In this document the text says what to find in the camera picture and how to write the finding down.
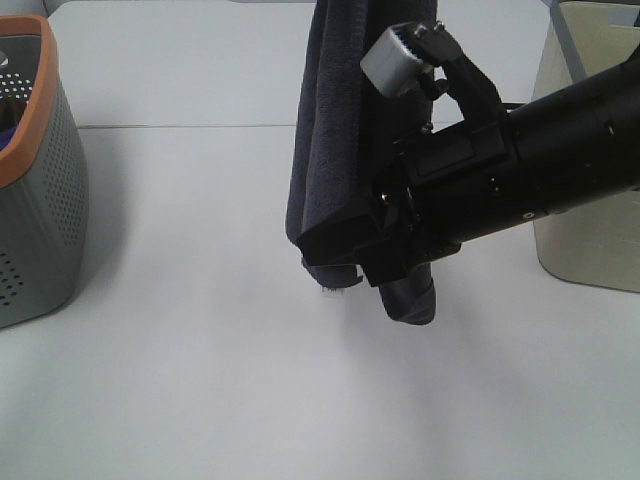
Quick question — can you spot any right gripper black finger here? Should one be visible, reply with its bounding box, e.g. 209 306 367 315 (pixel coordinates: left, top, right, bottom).
295 198 390 268

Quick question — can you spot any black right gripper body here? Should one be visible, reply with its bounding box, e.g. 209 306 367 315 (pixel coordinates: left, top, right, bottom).
367 103 538 286

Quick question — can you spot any dark navy towel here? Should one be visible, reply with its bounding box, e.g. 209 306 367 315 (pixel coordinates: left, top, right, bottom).
284 0 441 327

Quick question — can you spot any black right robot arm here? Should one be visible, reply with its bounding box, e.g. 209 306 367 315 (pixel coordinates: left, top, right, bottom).
296 58 639 286

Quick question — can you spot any beige basket grey rim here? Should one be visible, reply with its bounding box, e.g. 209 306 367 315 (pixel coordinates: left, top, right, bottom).
532 1 639 292

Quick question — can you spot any grey perforated basket orange rim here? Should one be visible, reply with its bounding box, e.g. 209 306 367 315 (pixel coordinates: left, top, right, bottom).
1 14 89 327

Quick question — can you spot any blue cloth in basket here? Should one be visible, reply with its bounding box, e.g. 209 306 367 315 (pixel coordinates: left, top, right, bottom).
0 128 16 150

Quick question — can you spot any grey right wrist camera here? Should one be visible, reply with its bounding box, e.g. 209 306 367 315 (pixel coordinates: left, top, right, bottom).
360 21 463 99

